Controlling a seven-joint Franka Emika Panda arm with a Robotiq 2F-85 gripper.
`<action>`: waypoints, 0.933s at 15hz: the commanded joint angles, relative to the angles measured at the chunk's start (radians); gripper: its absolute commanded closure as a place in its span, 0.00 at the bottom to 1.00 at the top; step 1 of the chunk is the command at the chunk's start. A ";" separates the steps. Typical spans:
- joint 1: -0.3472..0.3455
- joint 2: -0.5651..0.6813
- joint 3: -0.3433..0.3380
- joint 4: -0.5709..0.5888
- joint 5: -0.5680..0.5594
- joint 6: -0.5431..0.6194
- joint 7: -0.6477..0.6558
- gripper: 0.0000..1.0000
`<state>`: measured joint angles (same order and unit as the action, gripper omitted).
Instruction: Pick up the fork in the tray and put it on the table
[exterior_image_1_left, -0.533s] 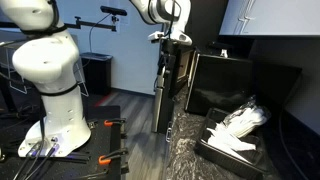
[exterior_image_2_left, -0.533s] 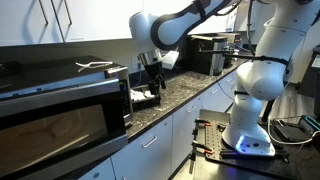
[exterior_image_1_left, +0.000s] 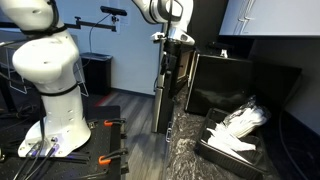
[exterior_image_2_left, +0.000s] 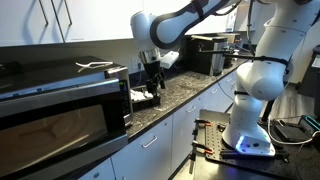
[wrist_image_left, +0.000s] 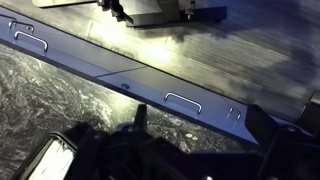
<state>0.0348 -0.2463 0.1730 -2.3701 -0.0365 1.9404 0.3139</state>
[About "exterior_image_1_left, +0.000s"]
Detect orange handled black clamp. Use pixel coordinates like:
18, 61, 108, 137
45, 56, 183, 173
97, 147, 130, 167
103, 117, 127, 128

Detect thin black camera cable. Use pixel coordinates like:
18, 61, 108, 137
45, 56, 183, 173
87, 13, 115, 55

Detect thin black power cord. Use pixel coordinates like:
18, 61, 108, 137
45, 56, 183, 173
277, 108, 302, 180

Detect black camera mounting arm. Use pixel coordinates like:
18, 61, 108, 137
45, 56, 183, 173
64, 15, 118, 33

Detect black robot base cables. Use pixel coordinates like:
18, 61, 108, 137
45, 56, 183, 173
12, 138, 62, 180

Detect black steel coffee machine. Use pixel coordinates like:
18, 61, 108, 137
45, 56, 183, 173
151, 32, 200, 135

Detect black plastic tray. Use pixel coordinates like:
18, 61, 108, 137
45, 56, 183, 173
194, 107, 268, 180

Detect white wire frame rack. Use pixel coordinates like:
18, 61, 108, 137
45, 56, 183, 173
5, 39, 90, 98

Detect black bar camera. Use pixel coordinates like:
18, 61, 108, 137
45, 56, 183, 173
99, 5, 129, 17

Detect black trash bin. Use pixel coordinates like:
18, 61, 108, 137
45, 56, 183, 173
79, 51, 114, 96

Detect wrist camera on white mount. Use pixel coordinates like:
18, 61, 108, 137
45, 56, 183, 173
150, 31, 167, 43

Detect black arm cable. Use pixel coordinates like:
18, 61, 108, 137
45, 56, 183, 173
20, 0, 68, 37

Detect red floor tape strip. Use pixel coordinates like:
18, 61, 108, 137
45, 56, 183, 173
95, 92, 115, 108

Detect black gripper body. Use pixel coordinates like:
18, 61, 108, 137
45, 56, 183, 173
164, 41, 183, 65

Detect black steel microwave oven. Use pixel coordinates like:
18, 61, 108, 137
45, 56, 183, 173
184, 52, 303, 118

